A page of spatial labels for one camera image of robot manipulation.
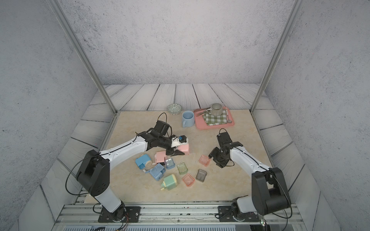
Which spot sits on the blue pencil sharpener round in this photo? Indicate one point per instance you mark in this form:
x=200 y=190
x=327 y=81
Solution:
x=143 y=161

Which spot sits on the patterned ceramic bowl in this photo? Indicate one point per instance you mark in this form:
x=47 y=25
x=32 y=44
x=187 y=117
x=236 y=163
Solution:
x=174 y=109

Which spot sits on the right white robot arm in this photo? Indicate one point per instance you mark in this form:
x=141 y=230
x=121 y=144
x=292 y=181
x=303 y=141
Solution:
x=269 y=192

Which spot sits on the blue pencil sharpener lying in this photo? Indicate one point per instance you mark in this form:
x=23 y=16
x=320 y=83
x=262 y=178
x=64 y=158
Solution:
x=157 y=172

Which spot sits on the green yellow pencil sharpener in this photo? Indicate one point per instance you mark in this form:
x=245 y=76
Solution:
x=169 y=182

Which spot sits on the light blue mug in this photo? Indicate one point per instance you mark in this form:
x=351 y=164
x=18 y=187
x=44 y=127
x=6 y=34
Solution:
x=188 y=119

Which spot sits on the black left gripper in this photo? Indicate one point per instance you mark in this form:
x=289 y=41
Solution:
x=173 y=152

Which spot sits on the pink serving tray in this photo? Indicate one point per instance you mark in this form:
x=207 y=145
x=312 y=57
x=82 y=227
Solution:
x=202 y=124

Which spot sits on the metal spoon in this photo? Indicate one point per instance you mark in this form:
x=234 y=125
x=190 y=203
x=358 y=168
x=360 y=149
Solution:
x=227 y=116

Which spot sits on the red transparent tray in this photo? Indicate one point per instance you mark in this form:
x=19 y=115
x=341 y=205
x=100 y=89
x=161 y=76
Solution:
x=188 y=180

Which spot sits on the pink transparent tray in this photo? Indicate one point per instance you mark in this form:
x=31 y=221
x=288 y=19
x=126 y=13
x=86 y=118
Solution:
x=204 y=160

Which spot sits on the striped ceramic cup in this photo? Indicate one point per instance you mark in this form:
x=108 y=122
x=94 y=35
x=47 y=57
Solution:
x=215 y=109

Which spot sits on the blue transparent tray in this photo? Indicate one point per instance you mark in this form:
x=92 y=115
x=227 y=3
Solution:
x=169 y=163

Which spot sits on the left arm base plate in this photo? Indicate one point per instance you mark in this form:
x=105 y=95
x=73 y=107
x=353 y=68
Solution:
x=122 y=214

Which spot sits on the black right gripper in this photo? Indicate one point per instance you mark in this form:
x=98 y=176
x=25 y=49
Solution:
x=213 y=153

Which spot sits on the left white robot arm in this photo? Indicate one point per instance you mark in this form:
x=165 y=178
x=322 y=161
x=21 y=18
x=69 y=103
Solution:
x=94 y=171

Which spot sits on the green checkered cloth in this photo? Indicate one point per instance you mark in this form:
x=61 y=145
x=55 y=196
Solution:
x=215 y=120

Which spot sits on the grey transparent tray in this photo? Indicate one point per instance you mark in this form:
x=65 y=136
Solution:
x=201 y=175

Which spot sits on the pink pencil sharpener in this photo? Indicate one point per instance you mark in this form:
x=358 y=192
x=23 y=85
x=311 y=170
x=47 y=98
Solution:
x=182 y=146
x=160 y=157

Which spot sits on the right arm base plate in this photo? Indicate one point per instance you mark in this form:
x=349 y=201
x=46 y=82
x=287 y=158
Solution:
x=231 y=214

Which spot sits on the green transparent tray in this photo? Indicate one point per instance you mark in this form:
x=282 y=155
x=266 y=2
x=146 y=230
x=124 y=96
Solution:
x=182 y=168

